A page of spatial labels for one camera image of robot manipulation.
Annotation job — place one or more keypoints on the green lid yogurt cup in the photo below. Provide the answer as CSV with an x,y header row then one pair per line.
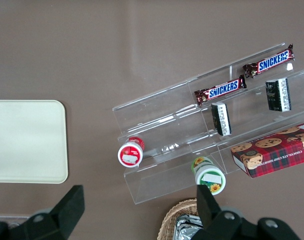
x,y
209,177

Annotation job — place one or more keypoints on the small black chocolate box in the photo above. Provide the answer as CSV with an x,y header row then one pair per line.
x,y
277,94
221,118

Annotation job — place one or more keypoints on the beige rectangular tray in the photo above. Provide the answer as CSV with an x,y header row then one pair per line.
x,y
27,142

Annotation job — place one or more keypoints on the light wicker oval basket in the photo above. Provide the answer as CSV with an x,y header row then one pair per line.
x,y
169,220

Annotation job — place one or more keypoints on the red lid yogurt cup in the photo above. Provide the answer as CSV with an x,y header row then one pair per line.
x,y
130,153

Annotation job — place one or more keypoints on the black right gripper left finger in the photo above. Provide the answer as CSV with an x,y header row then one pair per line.
x,y
64,217

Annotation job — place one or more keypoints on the brown Snickers bar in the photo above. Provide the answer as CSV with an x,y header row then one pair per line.
x,y
221,90
271,62

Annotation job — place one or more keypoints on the aluminium foil tray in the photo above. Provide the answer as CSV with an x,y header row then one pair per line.
x,y
186,227

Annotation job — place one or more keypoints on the red tartan cookie box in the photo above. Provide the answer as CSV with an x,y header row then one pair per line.
x,y
274,155

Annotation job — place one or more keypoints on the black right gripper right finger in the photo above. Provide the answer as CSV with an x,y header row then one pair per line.
x,y
209,212

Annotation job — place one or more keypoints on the clear acrylic tiered shelf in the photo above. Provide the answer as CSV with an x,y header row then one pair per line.
x,y
171,130

